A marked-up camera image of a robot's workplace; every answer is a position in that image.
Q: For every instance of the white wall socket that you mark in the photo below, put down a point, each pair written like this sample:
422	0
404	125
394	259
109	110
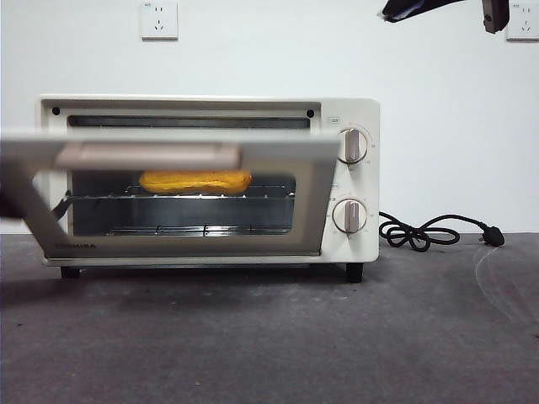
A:
159	21
526	25

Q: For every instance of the cream temperature knob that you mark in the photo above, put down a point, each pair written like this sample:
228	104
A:
354	146

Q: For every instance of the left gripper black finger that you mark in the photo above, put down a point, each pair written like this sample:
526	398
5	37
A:
8	204

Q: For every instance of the cream timer knob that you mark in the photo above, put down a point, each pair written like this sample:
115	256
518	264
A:
350	215

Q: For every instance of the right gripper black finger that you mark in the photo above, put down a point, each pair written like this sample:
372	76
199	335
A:
408	9
494	14

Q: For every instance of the yellow corn cob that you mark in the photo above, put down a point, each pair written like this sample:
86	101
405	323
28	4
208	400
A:
193	182

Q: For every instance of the cream Toshiba toaster oven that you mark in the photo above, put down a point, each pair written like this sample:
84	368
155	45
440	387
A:
332	177

